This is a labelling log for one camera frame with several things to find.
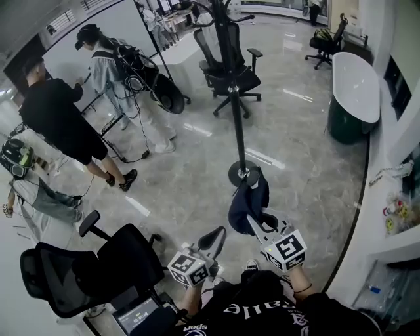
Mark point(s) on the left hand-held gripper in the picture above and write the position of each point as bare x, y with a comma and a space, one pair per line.
188, 269

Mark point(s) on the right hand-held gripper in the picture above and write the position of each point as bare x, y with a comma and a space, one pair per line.
287, 251

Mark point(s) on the dark blue cloth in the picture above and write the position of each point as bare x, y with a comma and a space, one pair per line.
246, 206

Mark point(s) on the black pole stand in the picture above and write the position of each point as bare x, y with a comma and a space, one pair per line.
237, 115

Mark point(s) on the person's right forearm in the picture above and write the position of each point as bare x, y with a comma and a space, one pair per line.
300, 279

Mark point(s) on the person's left forearm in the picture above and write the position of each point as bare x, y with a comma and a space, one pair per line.
190, 298

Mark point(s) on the person's black sneaker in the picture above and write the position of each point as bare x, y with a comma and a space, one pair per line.
252, 265

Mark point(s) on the black wrist band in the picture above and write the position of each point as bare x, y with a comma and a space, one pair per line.
302, 290

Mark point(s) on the person's dark printed t-shirt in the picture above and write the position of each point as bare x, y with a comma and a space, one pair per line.
262, 305

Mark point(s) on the black armrest office chair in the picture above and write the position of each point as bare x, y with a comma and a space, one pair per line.
124, 256

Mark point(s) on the grey device with screen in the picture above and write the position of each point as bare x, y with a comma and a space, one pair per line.
138, 316

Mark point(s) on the yellow smiley toy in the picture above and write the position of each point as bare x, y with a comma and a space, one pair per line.
390, 223
403, 210

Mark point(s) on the black mesh office chair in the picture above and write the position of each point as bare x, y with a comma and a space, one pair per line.
243, 78

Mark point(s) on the black round shell seat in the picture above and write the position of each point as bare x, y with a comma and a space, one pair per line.
169, 95

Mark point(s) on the white and green bathtub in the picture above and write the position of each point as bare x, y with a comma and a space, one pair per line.
354, 88

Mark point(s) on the white curved counter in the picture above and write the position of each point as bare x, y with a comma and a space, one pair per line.
177, 55

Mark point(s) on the dark cabinet with faucet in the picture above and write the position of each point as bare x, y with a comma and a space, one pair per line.
357, 46

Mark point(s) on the black office chair with headrest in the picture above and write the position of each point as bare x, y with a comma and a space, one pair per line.
339, 33

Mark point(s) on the black and green backpack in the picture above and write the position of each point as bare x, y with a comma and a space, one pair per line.
16, 157

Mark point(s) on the rolling whiteboard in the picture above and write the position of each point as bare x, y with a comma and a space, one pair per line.
65, 42

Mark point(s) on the black wall screen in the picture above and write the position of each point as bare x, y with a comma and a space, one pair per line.
397, 88

